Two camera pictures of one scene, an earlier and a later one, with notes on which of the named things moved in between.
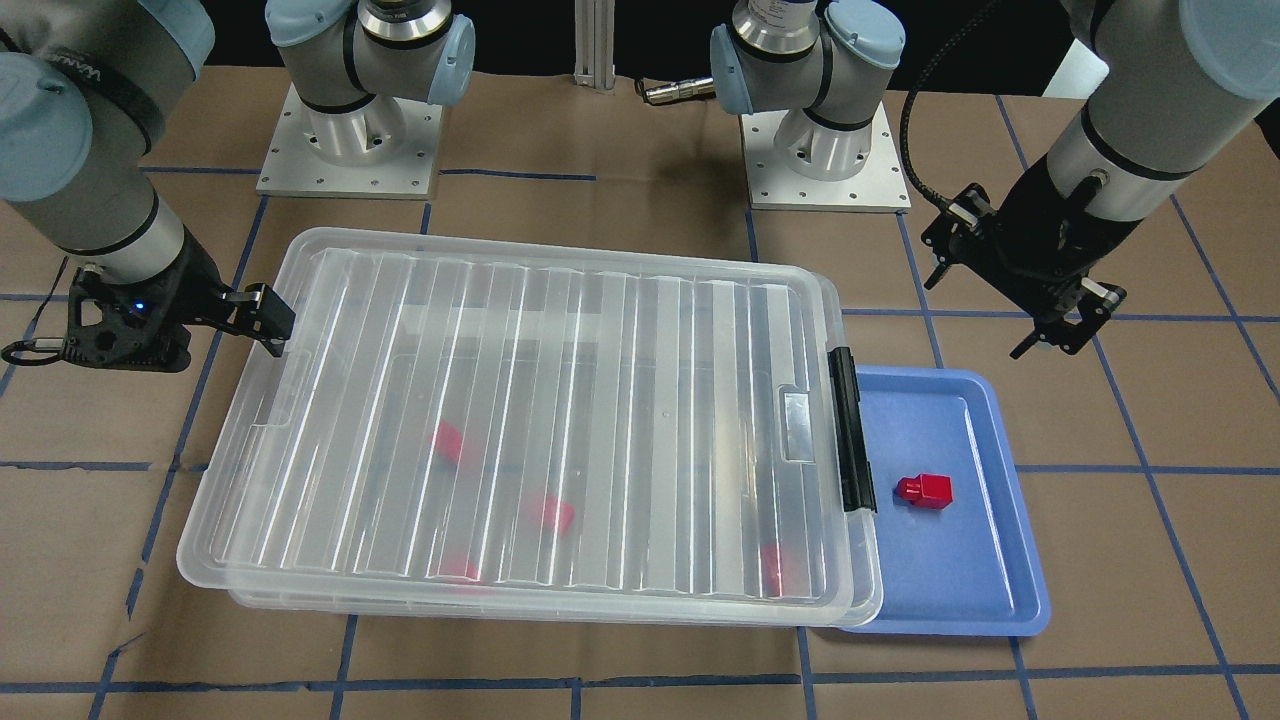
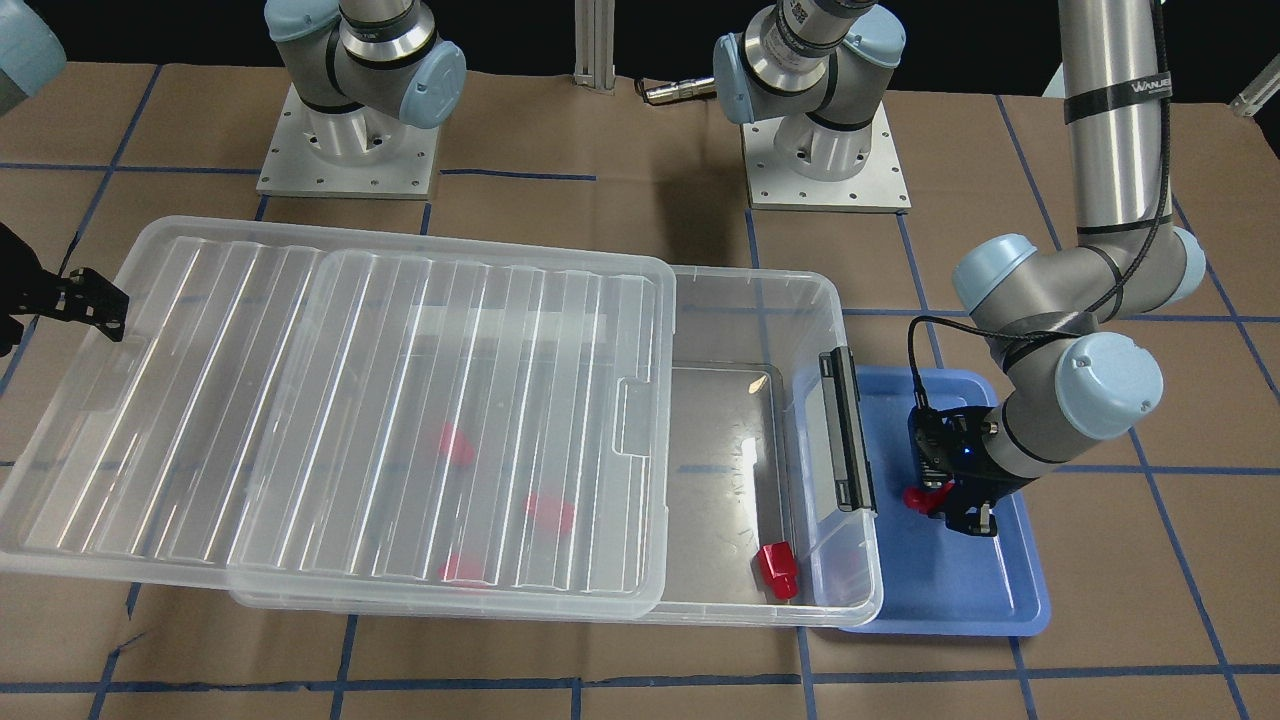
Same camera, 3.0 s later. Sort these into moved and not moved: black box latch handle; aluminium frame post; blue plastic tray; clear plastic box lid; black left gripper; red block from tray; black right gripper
Moved: clear plastic box lid; black right gripper; black left gripper
Not moved: blue plastic tray; red block from tray; aluminium frame post; black box latch handle
